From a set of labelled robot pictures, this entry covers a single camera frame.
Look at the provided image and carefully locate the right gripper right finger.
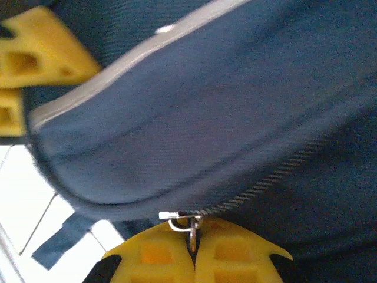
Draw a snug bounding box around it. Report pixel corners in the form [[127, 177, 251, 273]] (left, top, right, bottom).
[[194, 217, 299, 283]]

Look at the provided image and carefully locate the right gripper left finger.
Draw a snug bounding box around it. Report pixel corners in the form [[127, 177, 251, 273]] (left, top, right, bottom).
[[85, 218, 196, 283]]

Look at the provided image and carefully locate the navy blue backpack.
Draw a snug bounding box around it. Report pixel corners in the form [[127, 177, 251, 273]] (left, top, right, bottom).
[[0, 0, 377, 283]]

